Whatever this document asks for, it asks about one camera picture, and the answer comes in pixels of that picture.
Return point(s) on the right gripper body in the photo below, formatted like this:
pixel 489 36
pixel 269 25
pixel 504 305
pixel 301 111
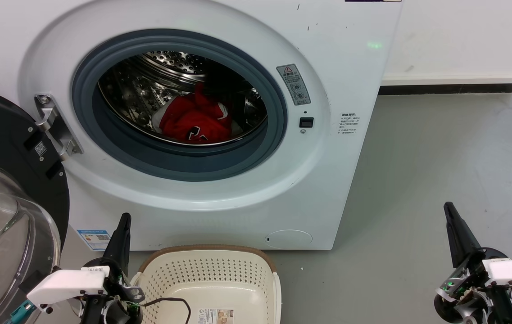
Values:
pixel 472 288

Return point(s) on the blue energy label sticker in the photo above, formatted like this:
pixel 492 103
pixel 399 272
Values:
pixel 94 239

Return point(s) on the small printed text label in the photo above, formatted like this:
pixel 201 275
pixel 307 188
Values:
pixel 348 123

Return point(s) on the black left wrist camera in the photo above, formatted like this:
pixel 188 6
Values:
pixel 35 281

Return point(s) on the red and white garment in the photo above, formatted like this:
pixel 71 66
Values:
pixel 192 119

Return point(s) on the black door latch socket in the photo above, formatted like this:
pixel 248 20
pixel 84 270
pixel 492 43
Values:
pixel 306 122

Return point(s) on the grey warning sticker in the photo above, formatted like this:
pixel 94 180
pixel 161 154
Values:
pixel 293 84

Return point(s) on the metal door hinge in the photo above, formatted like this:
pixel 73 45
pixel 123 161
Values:
pixel 55 128

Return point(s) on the grey rubber door gasket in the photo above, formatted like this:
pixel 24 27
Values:
pixel 179 162

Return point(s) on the cream perforated laundry basket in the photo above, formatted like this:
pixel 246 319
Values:
pixel 210 279

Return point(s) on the small QR sticker on door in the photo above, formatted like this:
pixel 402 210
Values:
pixel 41 149

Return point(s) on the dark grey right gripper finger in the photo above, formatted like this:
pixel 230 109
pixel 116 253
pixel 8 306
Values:
pixel 460 236

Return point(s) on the round white filter cover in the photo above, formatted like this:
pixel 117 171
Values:
pixel 288 239

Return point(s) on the stainless steel washing machine drum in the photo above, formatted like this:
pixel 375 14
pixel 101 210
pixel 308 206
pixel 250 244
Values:
pixel 136 92

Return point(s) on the black wall baseboard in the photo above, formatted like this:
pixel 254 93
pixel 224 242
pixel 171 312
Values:
pixel 445 89

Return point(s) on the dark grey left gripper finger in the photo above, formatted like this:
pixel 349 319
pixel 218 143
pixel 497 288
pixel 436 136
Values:
pixel 120 245

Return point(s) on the white front-load washing machine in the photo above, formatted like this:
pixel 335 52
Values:
pixel 246 202

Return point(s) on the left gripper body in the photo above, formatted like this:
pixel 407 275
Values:
pixel 116 310

